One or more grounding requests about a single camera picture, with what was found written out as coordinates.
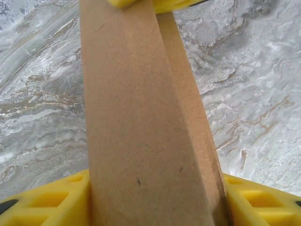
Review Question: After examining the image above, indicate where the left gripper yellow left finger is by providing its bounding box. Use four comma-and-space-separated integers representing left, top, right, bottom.
0, 169, 91, 226

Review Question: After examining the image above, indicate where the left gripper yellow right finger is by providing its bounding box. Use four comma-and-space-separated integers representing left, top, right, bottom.
222, 173, 301, 226

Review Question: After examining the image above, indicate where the brown cardboard box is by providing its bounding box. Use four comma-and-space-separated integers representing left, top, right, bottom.
79, 0, 233, 226

